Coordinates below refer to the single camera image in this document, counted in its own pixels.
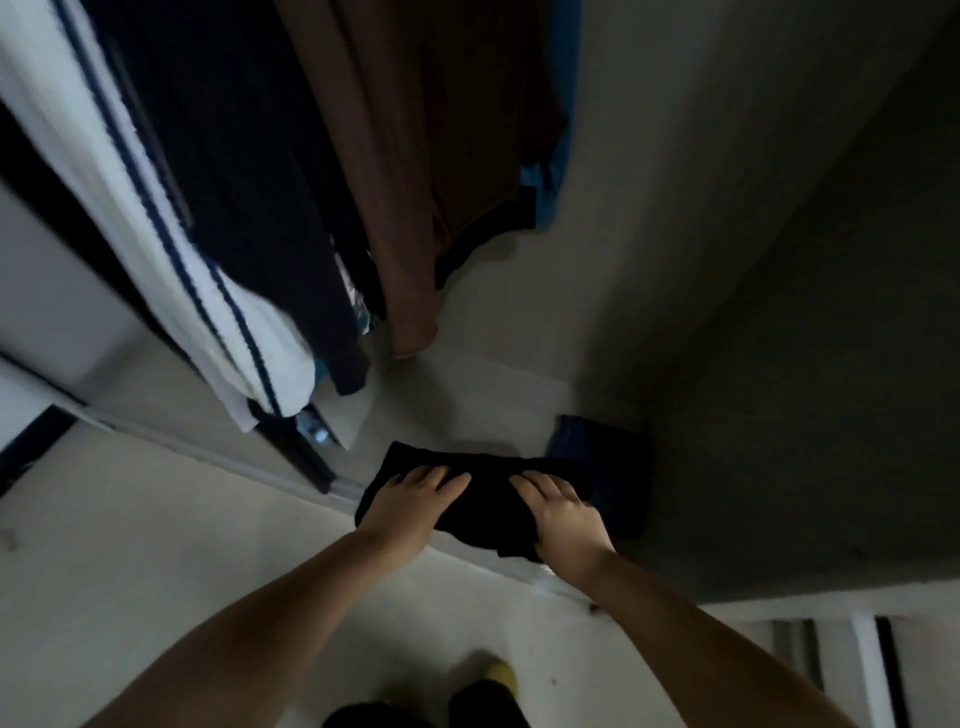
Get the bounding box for blue denim jeans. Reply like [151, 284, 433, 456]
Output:
[544, 414, 656, 545]

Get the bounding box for person's right hand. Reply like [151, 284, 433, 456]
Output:
[508, 469, 618, 590]

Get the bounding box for white navy striped jacket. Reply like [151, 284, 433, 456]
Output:
[0, 0, 320, 437]

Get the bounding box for black pants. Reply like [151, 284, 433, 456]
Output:
[355, 439, 584, 566]

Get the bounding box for person's black trousers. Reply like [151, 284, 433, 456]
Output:
[319, 678, 533, 728]

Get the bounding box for brown garment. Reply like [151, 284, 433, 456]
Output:
[274, 0, 569, 362]

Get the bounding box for person's left hand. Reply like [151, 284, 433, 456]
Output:
[355, 465, 473, 569]

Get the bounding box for person's right forearm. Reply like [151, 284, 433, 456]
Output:
[577, 547, 857, 728]

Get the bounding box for blue garment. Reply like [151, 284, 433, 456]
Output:
[517, 0, 587, 231]

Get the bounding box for white bed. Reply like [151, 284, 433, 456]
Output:
[772, 607, 960, 728]

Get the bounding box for person's left forearm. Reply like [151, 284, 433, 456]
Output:
[82, 532, 407, 728]

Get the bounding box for yellow slipper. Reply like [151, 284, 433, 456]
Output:
[480, 655, 521, 696]

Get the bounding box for black garment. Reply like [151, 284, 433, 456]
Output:
[82, 0, 377, 401]

